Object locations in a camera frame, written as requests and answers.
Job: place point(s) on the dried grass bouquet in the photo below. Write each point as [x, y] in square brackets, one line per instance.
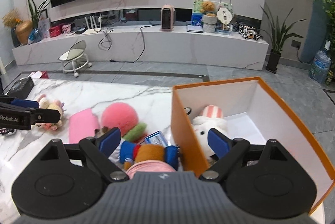
[11, 18]

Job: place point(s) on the black wall socket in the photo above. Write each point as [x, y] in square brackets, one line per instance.
[296, 44]

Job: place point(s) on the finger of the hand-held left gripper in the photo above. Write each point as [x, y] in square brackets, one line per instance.
[47, 116]
[24, 103]

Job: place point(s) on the red pink package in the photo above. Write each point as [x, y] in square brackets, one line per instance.
[39, 74]

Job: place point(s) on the blue wrapped bundle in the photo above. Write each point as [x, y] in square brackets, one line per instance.
[34, 35]

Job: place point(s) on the orange cardboard box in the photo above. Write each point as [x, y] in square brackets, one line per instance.
[183, 122]

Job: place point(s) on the leafy plant beside vase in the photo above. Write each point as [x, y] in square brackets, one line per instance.
[36, 12]

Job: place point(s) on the teddy bear in pot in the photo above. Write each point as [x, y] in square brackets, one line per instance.
[210, 23]

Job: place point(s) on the cream crochet doll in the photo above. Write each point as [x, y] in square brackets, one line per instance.
[51, 105]

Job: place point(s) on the pink wallet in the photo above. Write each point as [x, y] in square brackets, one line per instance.
[82, 126]

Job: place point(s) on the white marble tv console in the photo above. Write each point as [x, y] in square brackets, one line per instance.
[183, 48]

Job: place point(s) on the red gift box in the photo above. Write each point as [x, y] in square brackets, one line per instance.
[55, 31]

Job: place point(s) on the gold vase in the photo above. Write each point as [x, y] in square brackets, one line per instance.
[24, 33]

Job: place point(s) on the grey flat box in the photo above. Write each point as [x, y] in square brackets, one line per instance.
[194, 29]

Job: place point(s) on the blue white packet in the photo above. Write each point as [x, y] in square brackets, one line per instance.
[155, 138]

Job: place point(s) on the pink fluffy peach plush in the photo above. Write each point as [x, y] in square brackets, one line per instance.
[119, 115]

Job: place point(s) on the round paper fan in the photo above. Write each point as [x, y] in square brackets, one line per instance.
[224, 13]

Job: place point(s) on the green vine plant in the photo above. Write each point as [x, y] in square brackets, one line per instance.
[328, 20]

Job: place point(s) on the white rolling stool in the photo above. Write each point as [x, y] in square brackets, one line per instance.
[72, 52]

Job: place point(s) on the pink space heater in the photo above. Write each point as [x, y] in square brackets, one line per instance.
[167, 17]

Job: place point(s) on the bear doll in blue clothes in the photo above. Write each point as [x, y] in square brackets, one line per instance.
[149, 152]

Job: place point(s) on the brown teddy bear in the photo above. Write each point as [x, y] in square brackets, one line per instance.
[208, 8]

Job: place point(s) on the long-leaf plant in black pot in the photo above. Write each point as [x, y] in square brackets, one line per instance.
[273, 61]

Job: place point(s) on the green painting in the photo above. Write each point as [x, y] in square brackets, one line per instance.
[196, 5]

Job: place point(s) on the white black plush toy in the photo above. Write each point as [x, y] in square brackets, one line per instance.
[206, 129]

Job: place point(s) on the large blue water bottle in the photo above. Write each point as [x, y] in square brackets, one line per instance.
[319, 67]

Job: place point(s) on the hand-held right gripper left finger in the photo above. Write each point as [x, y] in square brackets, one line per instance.
[110, 140]

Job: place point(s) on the pink gift box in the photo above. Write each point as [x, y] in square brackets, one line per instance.
[66, 29]

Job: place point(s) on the black set-top box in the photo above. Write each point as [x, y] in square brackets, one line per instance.
[79, 31]

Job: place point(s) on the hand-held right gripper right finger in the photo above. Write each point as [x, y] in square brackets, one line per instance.
[218, 143]

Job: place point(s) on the black white checkered items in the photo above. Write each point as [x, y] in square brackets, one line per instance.
[247, 31]

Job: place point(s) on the pink backpack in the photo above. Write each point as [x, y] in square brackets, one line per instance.
[149, 167]

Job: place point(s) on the white router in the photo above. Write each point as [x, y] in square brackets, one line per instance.
[91, 31]

